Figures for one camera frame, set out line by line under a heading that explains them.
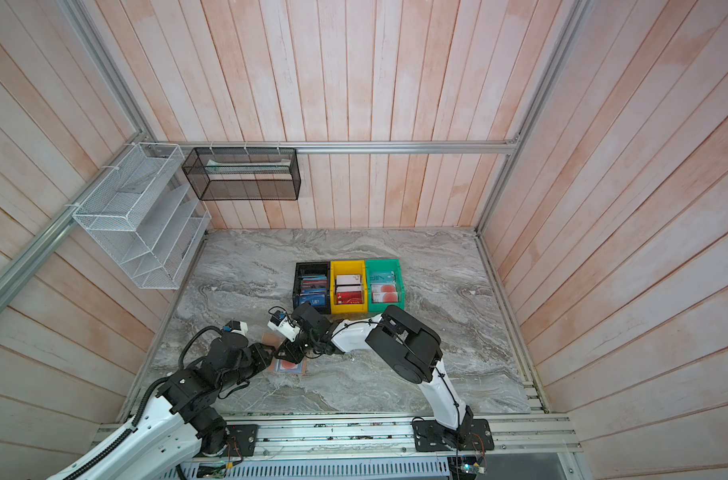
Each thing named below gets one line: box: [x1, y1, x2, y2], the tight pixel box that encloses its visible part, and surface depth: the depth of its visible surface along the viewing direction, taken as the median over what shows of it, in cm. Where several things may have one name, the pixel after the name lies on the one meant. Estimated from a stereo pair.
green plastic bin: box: [366, 258, 405, 313], surface depth 103 cm
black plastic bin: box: [293, 261, 331, 314], surface depth 103 cm
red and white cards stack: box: [335, 274, 363, 305], surface depth 103 cm
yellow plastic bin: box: [330, 260, 368, 314], surface depth 103 cm
